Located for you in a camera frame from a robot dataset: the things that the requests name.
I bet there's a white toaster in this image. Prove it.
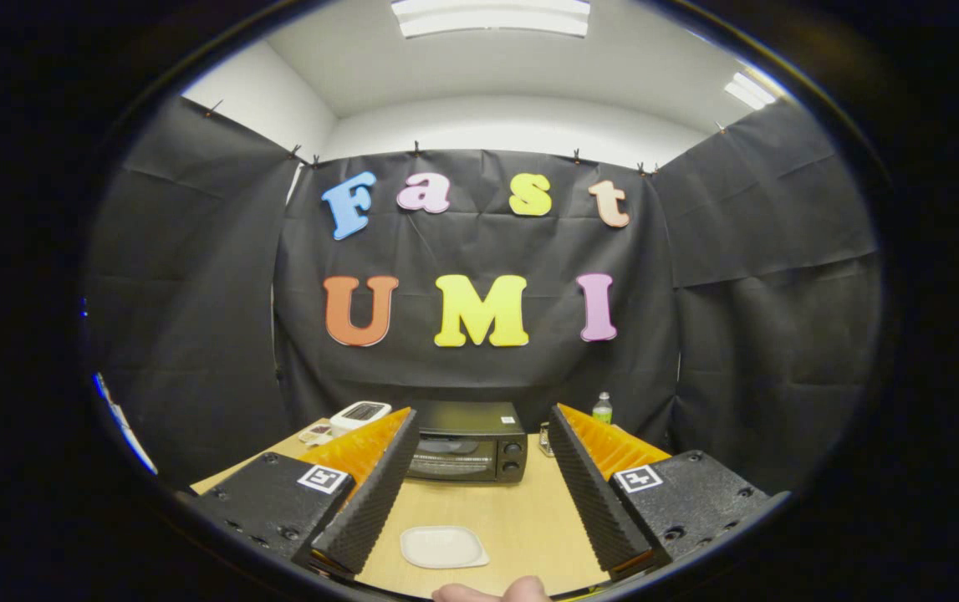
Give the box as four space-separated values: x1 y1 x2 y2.
329 400 393 437

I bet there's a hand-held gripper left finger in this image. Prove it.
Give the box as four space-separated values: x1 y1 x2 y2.
191 407 420 581

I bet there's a black toaster oven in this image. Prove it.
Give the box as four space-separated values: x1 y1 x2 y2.
406 400 528 484

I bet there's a ceiling light panel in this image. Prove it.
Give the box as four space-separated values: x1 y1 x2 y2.
390 0 593 39
724 71 778 111

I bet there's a black backdrop cloth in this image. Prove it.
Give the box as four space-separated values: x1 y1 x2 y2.
86 94 881 494

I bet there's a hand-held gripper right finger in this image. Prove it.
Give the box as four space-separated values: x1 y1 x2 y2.
548 403 773 583

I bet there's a white plate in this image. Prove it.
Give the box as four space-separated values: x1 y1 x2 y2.
400 525 490 570

